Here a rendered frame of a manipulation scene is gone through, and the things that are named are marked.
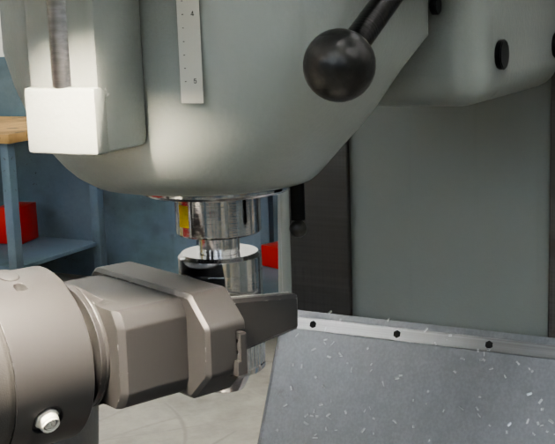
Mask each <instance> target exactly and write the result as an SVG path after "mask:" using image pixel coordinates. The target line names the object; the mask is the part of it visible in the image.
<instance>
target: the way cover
mask: <svg viewBox="0 0 555 444"><path fill-rule="evenodd" d="M339 319H342V321H339ZM325 328H326V330H325ZM426 328H428V330H427V331H426V332H424V330H425V329H426ZM324 330H325V331H324ZM298 333H299V334H298ZM297 334H298V335H297ZM448 334H452V336H451V337H449V336H448ZM296 335H297V336H296ZM327 338H328V340H326V341H323V339H327ZM446 338H447V339H448V340H446ZM324 342H325V343H324ZM333 342H335V343H334V344H333V345H331V344H332V343H333ZM434 342H436V344H437V345H435V343H434ZM315 347H316V350H314V351H311V350H312V349H314V348H315ZM367 347H368V350H367V349H366V348H367ZM487 348H490V351H487ZM477 349H479V352H477ZM339 352H340V353H341V354H342V355H343V357H340V355H339V354H338V353H339ZM484 352H485V355H484ZM327 356H330V357H331V359H330V358H327ZM460 358H464V359H465V360H462V359H460ZM480 359H485V361H479V360H480ZM516 361H518V362H519V363H520V365H519V366H518V364H517V363H516ZM347 362H348V363H349V364H346V363H347ZM292 363H294V366H292ZM371 363H373V364H372V365H371ZM301 364H303V368H301ZM370 365H371V366H370ZM492 367H493V369H492V370H489V368H492ZM529 368H530V370H529ZM351 369H352V372H351ZM371 369H373V370H372V371H371V372H370V370H371ZM454 370H456V373H455V372H453V371H454ZM531 370H533V373H531ZM399 374H402V375H403V376H400V377H399ZM504 375H505V376H506V378H505V377H504ZM315 376H317V378H316V379H315ZM395 377H399V379H398V380H395ZM382 382H383V383H384V386H383V385H382ZM322 384H323V385H324V386H325V388H324V387H323V386H322ZM290 386H292V390H291V388H290ZM427 390H429V393H427ZM530 392H531V393H532V395H529V396H527V394H528V393H530ZM479 396H481V398H478V397H479ZM541 398H542V399H543V401H542V402H541V403H540V404H539V403H538V402H539V401H540V399H541ZM330 399H332V402H330ZM412 399H414V401H413V402H412ZM287 403H288V404H287ZM319 403H323V405H321V406H319ZM426 403H427V404H426ZM285 404H287V405H286V406H285V407H284V406H283V405H285ZM460 405H461V406H462V407H463V408H464V410H462V409H461V408H460V407H459V406H460ZM369 406H370V408H371V410H370V408H369ZM476 407H478V409H479V411H478V410H477V408H476ZM541 408H544V409H543V410H542V411H541ZM365 409H366V411H365V413H364V410H365ZM314 410H315V412H314ZM345 410H346V411H347V414H345V412H344V411H345ZM443 410H444V412H443ZM329 413H330V415H329V416H328V417H329V418H331V420H330V419H329V418H328V417H326V415H328V414H329ZM307 414H308V415H307ZM478 414H479V415H480V417H481V418H480V417H479V416H478ZM305 415H307V416H306V417H304V416H305ZM310 415H314V416H313V417H310ZM315 415H318V416H319V417H318V418H316V417H315ZM373 417H374V418H375V420H374V419H373ZM528 418H529V422H528V424H526V422H527V420H528ZM393 419H394V420H395V421H396V422H397V423H395V422H394V421H393ZM549 419H550V420H552V421H553V422H554V423H551V422H550V421H548V420H549ZM304 421H305V422H307V423H308V425H306V424H304ZM537 421H538V422H539V424H540V425H544V426H540V425H537ZM510 422H511V423H512V424H511V425H510V426H507V425H508V424H509V423H510ZM489 424H490V425H491V426H489ZM326 426H327V431H326V429H325V427H326ZM412 426H414V428H412ZM364 427H365V428H366V429H365V431H364V432H363V433H362V432H361V431H362V429H363V428H364ZM277 429H278V430H279V431H276V430H277ZM335 429H337V431H335ZM546 430H547V431H549V432H548V433H547V432H546ZM506 431H508V433H506ZM373 433H374V435H373ZM532 433H534V434H535V436H534V435H533V434H532ZM554 433H555V338H553V337H538V336H529V335H521V334H513V333H505V332H497V331H489V330H481V329H465V328H457V327H449V326H440V325H432V324H424V323H415V322H400V321H392V320H389V321H388V320H384V319H375V318H367V317H359V316H351V315H343V314H327V313H319V312H311V311H303V310H298V328H297V329H294V330H292V331H289V332H287V333H284V334H283V335H281V336H278V337H277V343H276V348H275V353H274V358H273V362H272V368H271V372H270V381H269V386H268V390H267V396H266V400H265V405H264V410H263V418H262V423H261V428H260V432H259V438H258V442H257V444H555V435H554ZM315 434H316V435H315ZM313 437H318V439H313ZM429 440H430V441H429ZM428 441H429V442H428Z"/></svg>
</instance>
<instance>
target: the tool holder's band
mask: <svg viewBox="0 0 555 444"><path fill-rule="evenodd" d="M262 266H263V265H262V252H261V251H260V250H259V249H258V248H256V247H254V246H251V245H247V244H240V250H239V251H238V252H236V253H233V254H229V255H205V254H202V253H201V252H200V251H199V246H194V247H191V248H186V249H184V250H182V251H181V252H180V254H179V255H178V269H179V272H180V273H181V274H183V275H186V276H190V277H194V278H233V277H239V276H244V275H248V274H251V273H254V272H257V271H259V270H260V269H261V268H262Z"/></svg>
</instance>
